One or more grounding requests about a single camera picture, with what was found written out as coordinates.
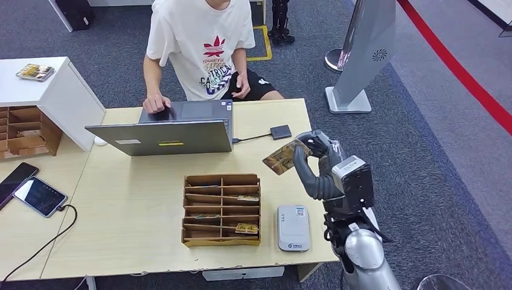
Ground person's right hand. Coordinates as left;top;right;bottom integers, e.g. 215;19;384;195
142;94;172;115

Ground person's left hand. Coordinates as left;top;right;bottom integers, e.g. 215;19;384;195
231;73;252;100

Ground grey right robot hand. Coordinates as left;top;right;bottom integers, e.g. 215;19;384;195
292;129;345;201

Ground gold ID card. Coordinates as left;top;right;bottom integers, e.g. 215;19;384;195
262;138;313;176

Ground white card reader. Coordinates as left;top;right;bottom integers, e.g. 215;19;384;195
277;205;311;253

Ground person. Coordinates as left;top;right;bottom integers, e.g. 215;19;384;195
142;0;286;115

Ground wooden card organiser box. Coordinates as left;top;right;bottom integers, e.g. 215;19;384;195
181;173;262;248

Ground grey laptop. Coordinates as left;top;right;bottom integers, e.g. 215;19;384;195
85;99;234;157

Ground black square usb hub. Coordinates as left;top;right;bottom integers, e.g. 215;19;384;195
270;124;292;141

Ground black robot legs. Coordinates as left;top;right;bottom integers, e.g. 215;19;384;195
267;0;296;45

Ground chrome stanchion base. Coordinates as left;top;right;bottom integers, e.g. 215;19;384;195
324;48;351;75

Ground white cabinet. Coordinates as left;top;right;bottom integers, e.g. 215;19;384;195
0;56;107;153

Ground wooden pigeonhole organiser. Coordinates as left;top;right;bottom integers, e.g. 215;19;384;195
0;105;63;162

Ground black case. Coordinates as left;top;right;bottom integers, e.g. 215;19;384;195
55;0;97;32

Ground grey under-desk tray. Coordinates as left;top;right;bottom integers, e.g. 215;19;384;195
202;266;286;282

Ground stack of gold cards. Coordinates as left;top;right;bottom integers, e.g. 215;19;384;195
16;63;56;82

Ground grey kiosk stand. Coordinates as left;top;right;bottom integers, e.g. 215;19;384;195
324;0;397;115

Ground white furniture leg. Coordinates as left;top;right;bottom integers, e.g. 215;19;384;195
48;0;74;33

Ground phone with lit screen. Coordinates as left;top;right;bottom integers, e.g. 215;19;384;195
13;176;69;219

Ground dark round stool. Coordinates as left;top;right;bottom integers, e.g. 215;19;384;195
415;274;473;290

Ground black phone with dark screen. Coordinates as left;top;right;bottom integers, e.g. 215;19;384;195
0;162;40;211

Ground black hub cable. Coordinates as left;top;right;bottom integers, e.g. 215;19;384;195
232;133;273;144

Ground black charging cable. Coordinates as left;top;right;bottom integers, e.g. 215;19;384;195
0;204;78;286

